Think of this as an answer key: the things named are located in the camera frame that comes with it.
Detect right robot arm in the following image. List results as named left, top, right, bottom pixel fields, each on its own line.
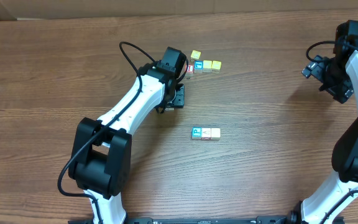
left=280, top=20, right=358, bottom=224

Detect white ice cream block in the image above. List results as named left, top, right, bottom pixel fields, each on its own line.
left=201, top=128, right=211, bottom=139

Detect blue letter block in row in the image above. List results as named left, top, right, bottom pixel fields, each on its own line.
left=193, top=60, right=203, bottom=73

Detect yellow letter K block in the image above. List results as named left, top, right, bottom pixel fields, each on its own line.
left=211, top=128, right=221, bottom=140

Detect yellow block row end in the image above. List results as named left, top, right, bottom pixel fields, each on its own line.
left=211, top=60, right=222, bottom=73

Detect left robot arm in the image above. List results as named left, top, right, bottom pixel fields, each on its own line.
left=58, top=47, right=188, bottom=223

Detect yellow block far top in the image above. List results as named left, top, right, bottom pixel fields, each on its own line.
left=190, top=50, right=201, bottom=63

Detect red letter I block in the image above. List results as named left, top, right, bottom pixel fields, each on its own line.
left=186, top=65, right=194, bottom=78

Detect blue letter P block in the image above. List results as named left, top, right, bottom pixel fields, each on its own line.
left=191, top=127, right=202, bottom=139

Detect yellow block in row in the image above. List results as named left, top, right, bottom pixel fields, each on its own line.
left=203, top=60, right=213, bottom=73

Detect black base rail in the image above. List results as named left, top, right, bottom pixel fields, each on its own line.
left=68, top=214, right=345, bottom=224

